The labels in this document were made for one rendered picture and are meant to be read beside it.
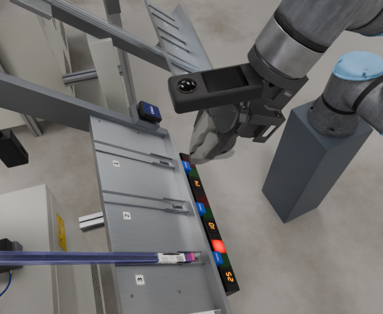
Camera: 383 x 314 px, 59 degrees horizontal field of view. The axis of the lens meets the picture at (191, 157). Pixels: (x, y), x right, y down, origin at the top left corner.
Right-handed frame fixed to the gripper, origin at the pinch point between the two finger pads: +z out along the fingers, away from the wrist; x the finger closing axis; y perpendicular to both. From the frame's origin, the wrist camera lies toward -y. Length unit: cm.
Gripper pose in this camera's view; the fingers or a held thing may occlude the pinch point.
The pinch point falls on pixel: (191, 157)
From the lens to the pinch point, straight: 53.8
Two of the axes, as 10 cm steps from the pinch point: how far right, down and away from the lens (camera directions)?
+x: -2.8, -8.0, 5.4
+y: 8.5, 0.5, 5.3
